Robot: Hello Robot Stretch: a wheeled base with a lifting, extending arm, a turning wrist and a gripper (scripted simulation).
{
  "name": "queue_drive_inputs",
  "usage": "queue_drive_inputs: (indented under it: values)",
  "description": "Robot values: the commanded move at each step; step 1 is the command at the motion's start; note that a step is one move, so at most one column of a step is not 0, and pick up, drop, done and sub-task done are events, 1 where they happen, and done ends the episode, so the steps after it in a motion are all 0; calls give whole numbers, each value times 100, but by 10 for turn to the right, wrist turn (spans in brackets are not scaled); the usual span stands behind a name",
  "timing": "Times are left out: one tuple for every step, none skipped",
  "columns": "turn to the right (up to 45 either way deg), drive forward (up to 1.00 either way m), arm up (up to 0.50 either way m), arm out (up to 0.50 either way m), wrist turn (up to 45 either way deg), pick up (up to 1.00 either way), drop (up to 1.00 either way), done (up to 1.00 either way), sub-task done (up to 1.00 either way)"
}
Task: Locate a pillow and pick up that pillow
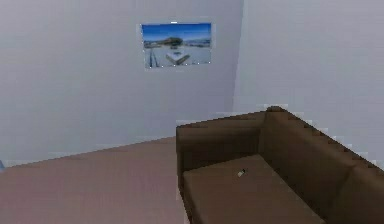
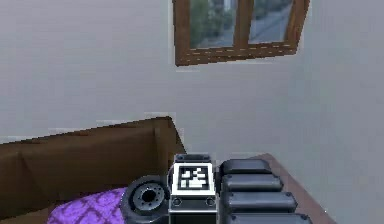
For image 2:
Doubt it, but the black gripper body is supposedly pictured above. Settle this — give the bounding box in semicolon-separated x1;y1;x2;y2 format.
119;174;173;224

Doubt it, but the purple patterned pillow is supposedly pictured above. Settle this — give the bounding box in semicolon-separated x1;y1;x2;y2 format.
46;186;129;224

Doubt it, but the brown wooden framed window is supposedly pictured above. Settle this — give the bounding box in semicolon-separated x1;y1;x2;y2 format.
171;0;311;67

